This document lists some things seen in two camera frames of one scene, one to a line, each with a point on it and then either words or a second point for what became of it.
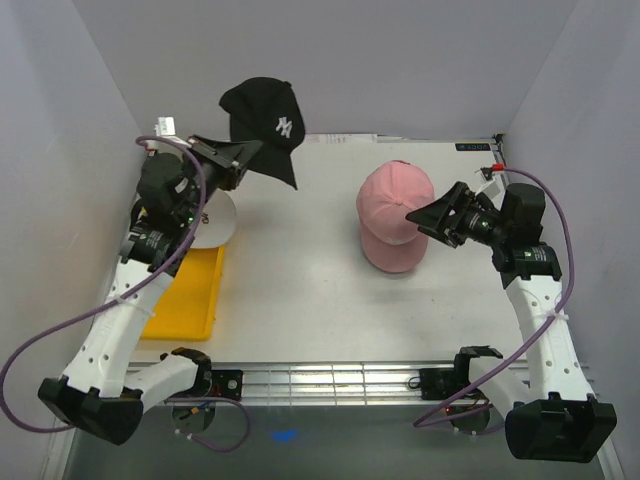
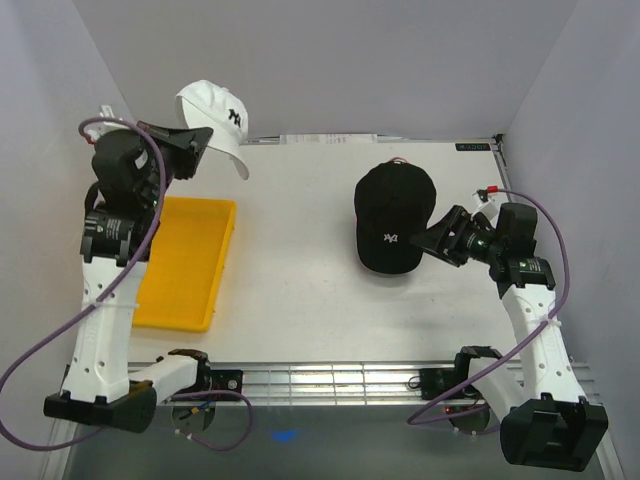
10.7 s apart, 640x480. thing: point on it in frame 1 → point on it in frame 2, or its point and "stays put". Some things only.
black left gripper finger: [232, 154] → [181, 148]
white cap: [217, 221] → [208, 104]
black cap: [266, 111] → [394, 201]
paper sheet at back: [341, 138] stays put
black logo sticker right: [472, 147] stays put
